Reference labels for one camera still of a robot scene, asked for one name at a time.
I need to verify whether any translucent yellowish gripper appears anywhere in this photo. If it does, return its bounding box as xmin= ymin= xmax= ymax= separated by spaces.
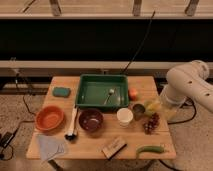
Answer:
xmin=160 ymin=87 xmax=184 ymax=120

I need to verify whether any teal green sponge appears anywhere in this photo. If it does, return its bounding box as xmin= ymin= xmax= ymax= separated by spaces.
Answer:
xmin=52 ymin=87 xmax=70 ymax=98

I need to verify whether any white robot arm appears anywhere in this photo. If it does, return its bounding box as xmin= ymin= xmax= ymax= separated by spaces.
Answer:
xmin=160 ymin=60 xmax=213 ymax=121

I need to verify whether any metal spoon in tray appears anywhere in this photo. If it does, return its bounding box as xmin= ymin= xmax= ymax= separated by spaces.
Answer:
xmin=104 ymin=89 xmax=115 ymax=105

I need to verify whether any green plastic tray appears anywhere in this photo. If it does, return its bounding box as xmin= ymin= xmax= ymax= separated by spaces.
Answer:
xmin=75 ymin=74 xmax=129 ymax=111

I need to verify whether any yellow green fruit toy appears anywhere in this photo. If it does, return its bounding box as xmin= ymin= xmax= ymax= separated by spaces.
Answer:
xmin=144 ymin=101 xmax=161 ymax=116

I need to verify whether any dark grape bunch toy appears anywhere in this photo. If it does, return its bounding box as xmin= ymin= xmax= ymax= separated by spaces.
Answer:
xmin=143 ymin=113 xmax=160 ymax=134

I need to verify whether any small dark metal cup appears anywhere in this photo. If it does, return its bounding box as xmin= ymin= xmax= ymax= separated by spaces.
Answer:
xmin=132 ymin=104 xmax=145 ymax=121

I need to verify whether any orange fruit toy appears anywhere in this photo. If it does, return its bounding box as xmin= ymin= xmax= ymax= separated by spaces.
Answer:
xmin=128 ymin=88 xmax=138 ymax=100

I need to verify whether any white paper cup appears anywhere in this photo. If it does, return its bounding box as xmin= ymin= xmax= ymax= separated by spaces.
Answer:
xmin=116 ymin=108 xmax=133 ymax=127

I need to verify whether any green cucumber toy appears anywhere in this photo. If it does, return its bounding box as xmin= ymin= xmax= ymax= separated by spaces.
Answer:
xmin=136 ymin=146 xmax=165 ymax=159

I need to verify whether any wooden block brush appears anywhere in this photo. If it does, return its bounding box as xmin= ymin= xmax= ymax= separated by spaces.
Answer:
xmin=102 ymin=137 xmax=127 ymax=159

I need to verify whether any dark maroon bowl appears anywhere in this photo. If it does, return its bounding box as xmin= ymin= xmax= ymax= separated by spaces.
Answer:
xmin=79 ymin=108 xmax=103 ymax=133

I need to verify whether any orange bowl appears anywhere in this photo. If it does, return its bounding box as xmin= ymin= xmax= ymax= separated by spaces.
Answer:
xmin=35 ymin=106 xmax=64 ymax=132

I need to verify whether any grey folded cloth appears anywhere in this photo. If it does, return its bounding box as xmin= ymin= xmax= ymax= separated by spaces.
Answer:
xmin=36 ymin=134 xmax=68 ymax=161

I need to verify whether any black power adapter left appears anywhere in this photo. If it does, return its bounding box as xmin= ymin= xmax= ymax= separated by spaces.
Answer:
xmin=0 ymin=132 xmax=14 ymax=148

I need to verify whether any black hanging cable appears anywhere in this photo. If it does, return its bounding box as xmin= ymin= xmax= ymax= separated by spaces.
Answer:
xmin=120 ymin=10 xmax=156 ymax=75

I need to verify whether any white handled dish brush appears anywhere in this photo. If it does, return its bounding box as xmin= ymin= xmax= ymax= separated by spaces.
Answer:
xmin=65 ymin=107 xmax=78 ymax=141

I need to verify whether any black floor cable left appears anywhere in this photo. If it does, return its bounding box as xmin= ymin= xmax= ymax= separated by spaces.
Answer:
xmin=0 ymin=68 xmax=38 ymax=161

